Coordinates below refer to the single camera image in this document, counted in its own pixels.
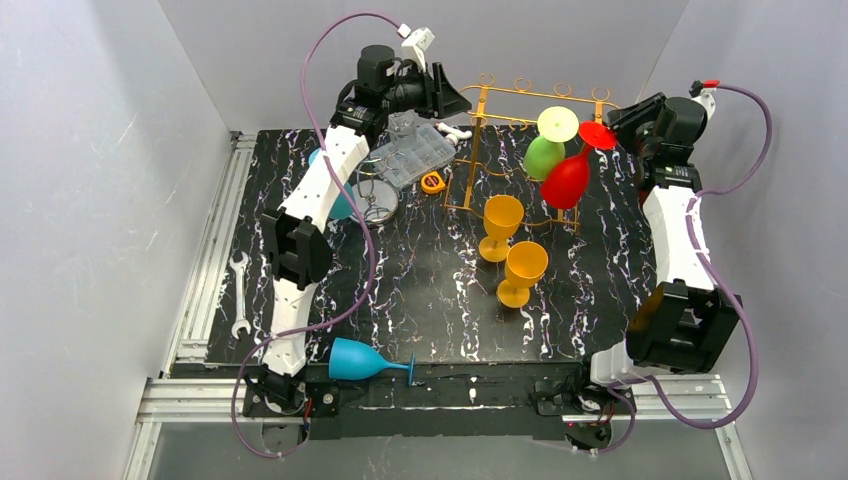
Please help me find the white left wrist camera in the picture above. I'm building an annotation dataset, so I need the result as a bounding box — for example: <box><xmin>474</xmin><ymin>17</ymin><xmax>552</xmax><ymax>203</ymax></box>
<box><xmin>397</xmin><ymin>23</ymin><xmax>435</xmax><ymax>73</ymax></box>

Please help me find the blue plastic goblet back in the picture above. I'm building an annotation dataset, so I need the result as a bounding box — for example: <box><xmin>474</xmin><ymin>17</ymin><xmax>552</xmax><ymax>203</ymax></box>
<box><xmin>328</xmin><ymin>338</ymin><xmax>415</xmax><ymax>385</ymax></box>

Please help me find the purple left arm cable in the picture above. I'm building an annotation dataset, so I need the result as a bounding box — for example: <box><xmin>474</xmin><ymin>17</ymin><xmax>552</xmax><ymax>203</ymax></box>
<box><xmin>230</xmin><ymin>11</ymin><xmax>415</xmax><ymax>461</ymax></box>

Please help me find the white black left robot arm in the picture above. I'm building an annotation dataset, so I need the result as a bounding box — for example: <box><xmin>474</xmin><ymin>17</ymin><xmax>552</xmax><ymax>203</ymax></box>
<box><xmin>245</xmin><ymin>44</ymin><xmax>471</xmax><ymax>411</ymax></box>

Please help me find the orange plastic goblet near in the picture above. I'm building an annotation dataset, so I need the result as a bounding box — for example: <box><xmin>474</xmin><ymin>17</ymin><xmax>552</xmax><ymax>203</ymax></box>
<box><xmin>496</xmin><ymin>241</ymin><xmax>549</xmax><ymax>309</ymax></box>

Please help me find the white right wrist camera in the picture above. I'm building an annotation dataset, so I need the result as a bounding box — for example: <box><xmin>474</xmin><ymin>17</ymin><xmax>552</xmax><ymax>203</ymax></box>
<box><xmin>689</xmin><ymin>80</ymin><xmax>720</xmax><ymax>123</ymax></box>

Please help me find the red plastic goblet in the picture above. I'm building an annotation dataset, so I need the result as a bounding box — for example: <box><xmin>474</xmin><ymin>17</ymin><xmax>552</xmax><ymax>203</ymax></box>
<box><xmin>540</xmin><ymin>121</ymin><xmax>617</xmax><ymax>210</ymax></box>

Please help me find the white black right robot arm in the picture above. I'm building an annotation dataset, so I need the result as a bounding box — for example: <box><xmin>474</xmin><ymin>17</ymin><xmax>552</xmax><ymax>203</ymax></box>
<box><xmin>587</xmin><ymin>87</ymin><xmax>739</xmax><ymax>386</ymax></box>

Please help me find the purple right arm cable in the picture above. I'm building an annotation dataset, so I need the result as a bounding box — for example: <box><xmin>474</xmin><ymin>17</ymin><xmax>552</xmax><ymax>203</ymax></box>
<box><xmin>596</xmin><ymin>82</ymin><xmax>774</xmax><ymax>455</ymax></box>

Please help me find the white small tool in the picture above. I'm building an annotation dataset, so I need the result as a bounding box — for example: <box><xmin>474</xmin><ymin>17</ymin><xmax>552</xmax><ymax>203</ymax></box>
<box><xmin>435</xmin><ymin>122</ymin><xmax>472</xmax><ymax>146</ymax></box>

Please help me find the orange plastic goblet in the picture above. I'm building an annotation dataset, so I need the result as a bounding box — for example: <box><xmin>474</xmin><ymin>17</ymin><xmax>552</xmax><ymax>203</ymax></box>
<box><xmin>479</xmin><ymin>195</ymin><xmax>525</xmax><ymax>263</ymax></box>
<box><xmin>496</xmin><ymin>241</ymin><xmax>549</xmax><ymax>309</ymax></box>

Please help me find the gold wire glass rack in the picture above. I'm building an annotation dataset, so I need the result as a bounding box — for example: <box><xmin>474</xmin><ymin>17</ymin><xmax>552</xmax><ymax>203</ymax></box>
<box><xmin>441</xmin><ymin>73</ymin><xmax>616</xmax><ymax>234</ymax></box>

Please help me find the chrome spiral glass rack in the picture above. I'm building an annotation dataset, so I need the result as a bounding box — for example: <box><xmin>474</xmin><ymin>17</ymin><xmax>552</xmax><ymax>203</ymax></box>
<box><xmin>353</xmin><ymin>153</ymin><xmax>400</xmax><ymax>228</ymax></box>

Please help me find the clear plastic parts box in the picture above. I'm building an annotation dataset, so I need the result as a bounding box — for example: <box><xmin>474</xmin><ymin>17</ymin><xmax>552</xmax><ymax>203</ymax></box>
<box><xmin>370</xmin><ymin>124</ymin><xmax>456</xmax><ymax>189</ymax></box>

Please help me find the yellow tape measure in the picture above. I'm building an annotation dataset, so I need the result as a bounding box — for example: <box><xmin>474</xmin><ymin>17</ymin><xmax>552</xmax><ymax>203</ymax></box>
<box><xmin>420</xmin><ymin>171</ymin><xmax>447</xmax><ymax>195</ymax></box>

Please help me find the green plastic goblet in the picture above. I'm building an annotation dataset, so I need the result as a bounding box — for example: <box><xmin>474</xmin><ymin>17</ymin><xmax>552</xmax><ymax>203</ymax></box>
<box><xmin>523</xmin><ymin>106</ymin><xmax>580</xmax><ymax>181</ymax></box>

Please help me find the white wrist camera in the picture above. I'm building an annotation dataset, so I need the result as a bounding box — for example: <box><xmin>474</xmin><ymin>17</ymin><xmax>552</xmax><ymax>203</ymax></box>
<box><xmin>397</xmin><ymin>23</ymin><xmax>435</xmax><ymax>73</ymax></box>
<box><xmin>689</xmin><ymin>80</ymin><xmax>720</xmax><ymax>123</ymax></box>

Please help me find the silver open-end wrench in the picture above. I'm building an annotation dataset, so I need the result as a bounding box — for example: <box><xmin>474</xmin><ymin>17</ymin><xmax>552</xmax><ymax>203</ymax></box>
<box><xmin>229</xmin><ymin>251</ymin><xmax>251</xmax><ymax>340</ymax></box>

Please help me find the clear glass wine glass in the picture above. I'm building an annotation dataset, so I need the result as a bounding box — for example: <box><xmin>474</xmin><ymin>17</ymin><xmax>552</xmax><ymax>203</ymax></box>
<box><xmin>387</xmin><ymin>110</ymin><xmax>417</xmax><ymax>150</ymax></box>

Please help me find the blue plastic goblet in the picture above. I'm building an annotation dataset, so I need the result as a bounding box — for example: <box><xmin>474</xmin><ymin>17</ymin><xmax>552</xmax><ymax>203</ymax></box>
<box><xmin>328</xmin><ymin>338</ymin><xmax>415</xmax><ymax>385</ymax></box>
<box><xmin>308</xmin><ymin>148</ymin><xmax>354</xmax><ymax>220</ymax></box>

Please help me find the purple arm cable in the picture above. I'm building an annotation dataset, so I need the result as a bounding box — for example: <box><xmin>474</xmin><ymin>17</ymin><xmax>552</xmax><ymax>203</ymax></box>
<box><xmin>596</xmin><ymin>82</ymin><xmax>774</xmax><ymax>455</ymax></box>
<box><xmin>230</xmin><ymin>11</ymin><xmax>415</xmax><ymax>461</ymax></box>

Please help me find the orange plastic goblet far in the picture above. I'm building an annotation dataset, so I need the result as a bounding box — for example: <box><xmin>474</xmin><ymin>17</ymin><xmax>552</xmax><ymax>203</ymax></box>
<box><xmin>479</xmin><ymin>195</ymin><xmax>525</xmax><ymax>263</ymax></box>

